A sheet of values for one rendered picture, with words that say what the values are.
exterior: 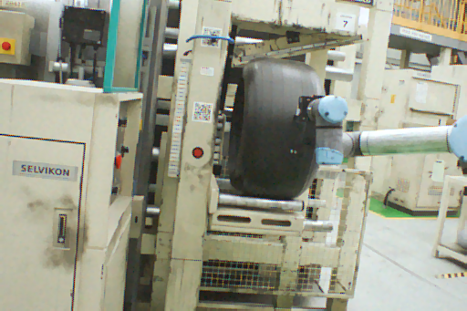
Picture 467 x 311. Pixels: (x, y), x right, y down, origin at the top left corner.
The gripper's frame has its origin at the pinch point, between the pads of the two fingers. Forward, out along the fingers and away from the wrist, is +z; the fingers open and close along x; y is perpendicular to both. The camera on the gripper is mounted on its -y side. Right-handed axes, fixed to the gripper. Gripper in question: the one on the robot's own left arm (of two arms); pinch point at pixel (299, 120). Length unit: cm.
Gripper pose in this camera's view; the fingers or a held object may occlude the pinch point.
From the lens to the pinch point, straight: 152.5
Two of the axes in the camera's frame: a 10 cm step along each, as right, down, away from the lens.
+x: -9.9, -1.2, -1.2
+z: -1.2, 0.0, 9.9
